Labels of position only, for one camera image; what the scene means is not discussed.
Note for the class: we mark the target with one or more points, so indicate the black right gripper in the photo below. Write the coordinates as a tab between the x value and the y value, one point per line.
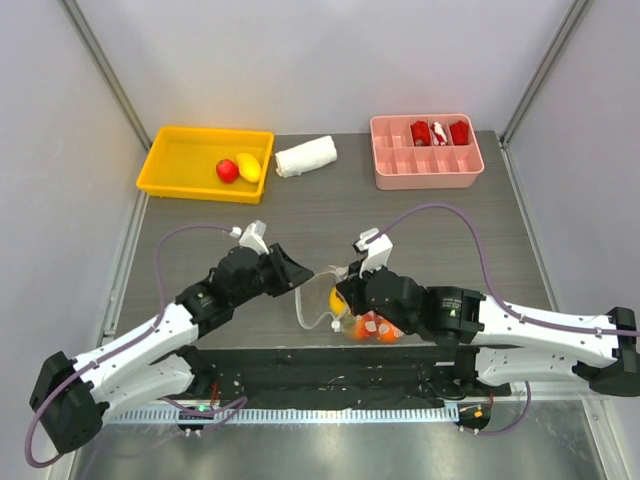
354	295

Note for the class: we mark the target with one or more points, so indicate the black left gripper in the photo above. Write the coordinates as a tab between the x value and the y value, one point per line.
293	272

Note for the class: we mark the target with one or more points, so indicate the clear zip top bag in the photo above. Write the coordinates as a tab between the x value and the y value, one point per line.
312	308

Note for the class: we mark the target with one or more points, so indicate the yellow fake mango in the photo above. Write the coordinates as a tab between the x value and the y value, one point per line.
249	167

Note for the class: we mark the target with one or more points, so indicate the red fake tomato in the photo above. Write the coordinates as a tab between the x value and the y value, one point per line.
227	171

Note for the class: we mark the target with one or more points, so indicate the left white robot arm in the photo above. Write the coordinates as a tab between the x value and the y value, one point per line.
73	397

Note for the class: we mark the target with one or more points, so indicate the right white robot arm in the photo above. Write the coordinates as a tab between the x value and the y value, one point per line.
499	343

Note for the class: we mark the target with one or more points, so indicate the yellow fake lemon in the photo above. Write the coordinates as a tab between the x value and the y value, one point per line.
336	302

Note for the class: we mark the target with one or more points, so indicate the rolled white towel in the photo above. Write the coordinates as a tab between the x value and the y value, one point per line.
306	157

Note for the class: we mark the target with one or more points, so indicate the pink divided organizer box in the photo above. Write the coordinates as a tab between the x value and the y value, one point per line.
399	165

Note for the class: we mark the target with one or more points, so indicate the yellow plastic tray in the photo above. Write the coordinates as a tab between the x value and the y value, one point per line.
182	164

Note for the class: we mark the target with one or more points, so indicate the red rolled cloth left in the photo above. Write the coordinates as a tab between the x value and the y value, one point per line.
420	133

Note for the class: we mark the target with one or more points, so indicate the red white rolled cloth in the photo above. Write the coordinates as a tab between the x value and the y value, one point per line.
439	134

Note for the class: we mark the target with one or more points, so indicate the red rolled cloth right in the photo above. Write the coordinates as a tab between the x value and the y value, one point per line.
459	131

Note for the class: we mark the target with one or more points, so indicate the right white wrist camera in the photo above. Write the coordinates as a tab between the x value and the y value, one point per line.
374	249

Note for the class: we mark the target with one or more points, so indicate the perforated metal cable rail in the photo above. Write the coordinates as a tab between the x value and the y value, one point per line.
161	414

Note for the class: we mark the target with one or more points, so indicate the grey aluminium corner rail right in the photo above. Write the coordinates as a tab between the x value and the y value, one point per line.
559	42

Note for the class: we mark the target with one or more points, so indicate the grey aluminium corner rail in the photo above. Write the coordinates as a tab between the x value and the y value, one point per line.
87	37
559	42

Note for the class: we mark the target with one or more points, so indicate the grey aluminium corner rail left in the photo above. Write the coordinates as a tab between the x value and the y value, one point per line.
87	37

